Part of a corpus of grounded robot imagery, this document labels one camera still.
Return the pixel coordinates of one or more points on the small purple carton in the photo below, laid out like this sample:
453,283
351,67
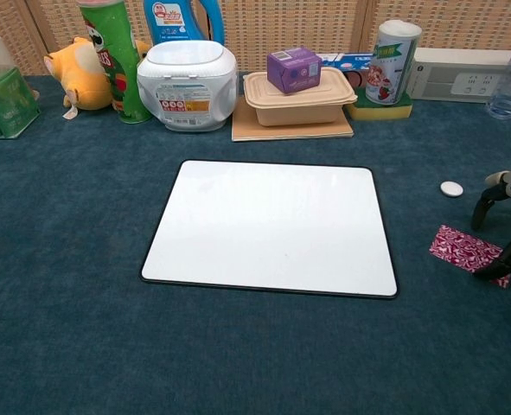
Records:
294,71

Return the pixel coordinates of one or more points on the teal table cloth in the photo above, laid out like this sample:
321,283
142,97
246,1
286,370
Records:
65,302

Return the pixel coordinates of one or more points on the beige lunch box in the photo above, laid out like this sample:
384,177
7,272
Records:
298,112

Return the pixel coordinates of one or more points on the purple patterned packet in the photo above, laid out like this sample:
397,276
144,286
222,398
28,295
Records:
458,248

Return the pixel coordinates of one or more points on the blue detergent pump bottle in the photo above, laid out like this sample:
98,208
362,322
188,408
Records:
173,21

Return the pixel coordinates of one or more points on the white rectangular board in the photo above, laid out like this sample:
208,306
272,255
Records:
268,225

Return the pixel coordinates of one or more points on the white wet wipes tub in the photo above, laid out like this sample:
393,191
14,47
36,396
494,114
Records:
186,86

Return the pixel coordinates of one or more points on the green chips can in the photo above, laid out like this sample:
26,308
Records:
116,65

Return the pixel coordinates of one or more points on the yellow green sponge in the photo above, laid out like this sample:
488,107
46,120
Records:
380,113

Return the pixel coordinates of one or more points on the thin wooden board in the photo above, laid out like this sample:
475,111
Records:
246,129

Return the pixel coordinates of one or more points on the blue cookie box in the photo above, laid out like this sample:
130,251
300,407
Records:
346,62

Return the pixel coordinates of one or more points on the green transparent tea box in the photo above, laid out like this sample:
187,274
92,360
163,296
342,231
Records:
4,104

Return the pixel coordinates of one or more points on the white power strip box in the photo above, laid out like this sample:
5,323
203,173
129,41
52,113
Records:
445,78

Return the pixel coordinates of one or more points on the small white round disc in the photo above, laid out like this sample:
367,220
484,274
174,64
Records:
451,189

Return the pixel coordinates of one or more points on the clear plastic water bottle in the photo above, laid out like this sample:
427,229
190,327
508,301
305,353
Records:
508,95

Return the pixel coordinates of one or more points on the wicker folding screen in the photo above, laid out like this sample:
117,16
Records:
281,26

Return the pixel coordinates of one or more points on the yellow plush toy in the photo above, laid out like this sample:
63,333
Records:
82,82

